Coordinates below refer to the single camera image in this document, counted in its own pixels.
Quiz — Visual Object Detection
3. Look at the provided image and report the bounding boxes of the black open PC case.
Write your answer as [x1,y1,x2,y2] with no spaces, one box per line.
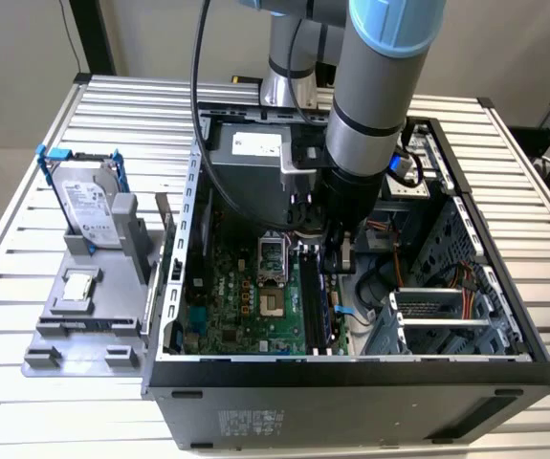
[140,99,550,451]

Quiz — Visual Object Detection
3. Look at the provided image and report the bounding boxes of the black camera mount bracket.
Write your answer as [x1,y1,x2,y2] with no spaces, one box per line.
[289,132,329,169]

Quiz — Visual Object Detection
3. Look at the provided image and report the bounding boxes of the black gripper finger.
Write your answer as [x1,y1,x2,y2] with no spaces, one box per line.
[340,232,357,276]
[324,229,341,276]

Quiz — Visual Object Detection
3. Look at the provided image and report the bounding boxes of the metal socket cover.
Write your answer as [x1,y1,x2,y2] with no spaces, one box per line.
[256,232,290,289]

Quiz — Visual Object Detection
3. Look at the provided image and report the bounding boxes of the black camera cable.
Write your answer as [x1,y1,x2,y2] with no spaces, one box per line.
[188,0,295,230]

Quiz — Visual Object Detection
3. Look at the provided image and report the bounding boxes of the blue disk carrier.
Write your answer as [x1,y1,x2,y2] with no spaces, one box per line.
[34,144,131,254]

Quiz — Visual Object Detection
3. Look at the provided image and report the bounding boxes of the CPU socket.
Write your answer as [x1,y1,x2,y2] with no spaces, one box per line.
[257,285,289,320]

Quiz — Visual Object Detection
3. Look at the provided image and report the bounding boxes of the silver bay bracket plate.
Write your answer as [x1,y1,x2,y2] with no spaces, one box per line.
[383,176,432,201]

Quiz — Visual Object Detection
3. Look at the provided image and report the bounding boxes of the orange data wire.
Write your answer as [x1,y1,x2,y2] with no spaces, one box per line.
[391,238,406,291]

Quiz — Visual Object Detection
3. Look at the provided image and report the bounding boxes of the metal drive bay cage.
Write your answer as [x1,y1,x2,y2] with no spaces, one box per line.
[350,121,448,252]

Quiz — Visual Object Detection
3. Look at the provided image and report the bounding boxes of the green Dell motherboard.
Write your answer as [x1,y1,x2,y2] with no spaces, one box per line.
[178,229,352,358]

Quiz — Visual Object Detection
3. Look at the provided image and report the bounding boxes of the metal disk bay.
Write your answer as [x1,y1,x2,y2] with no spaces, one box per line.
[363,267,529,358]

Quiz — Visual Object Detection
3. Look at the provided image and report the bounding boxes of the silver hard disk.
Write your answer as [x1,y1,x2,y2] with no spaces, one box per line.
[49,160,121,250]

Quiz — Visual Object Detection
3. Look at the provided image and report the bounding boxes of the grey power supply unit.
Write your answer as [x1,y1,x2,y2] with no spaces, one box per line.
[201,121,296,230]

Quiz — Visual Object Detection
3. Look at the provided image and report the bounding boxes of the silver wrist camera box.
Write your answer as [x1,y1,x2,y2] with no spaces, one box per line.
[280,157,324,226]

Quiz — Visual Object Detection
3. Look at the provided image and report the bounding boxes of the grey parts rack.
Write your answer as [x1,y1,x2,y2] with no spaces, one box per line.
[20,192,166,380]

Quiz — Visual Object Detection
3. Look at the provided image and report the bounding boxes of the red orange yellow wires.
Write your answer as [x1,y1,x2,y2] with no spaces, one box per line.
[449,260,480,322]

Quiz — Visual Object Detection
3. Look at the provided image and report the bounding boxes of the black metal post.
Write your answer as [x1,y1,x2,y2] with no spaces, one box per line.
[70,0,117,77]

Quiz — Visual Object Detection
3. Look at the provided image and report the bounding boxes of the silver CPU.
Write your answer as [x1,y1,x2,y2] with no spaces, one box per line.
[61,273,96,302]

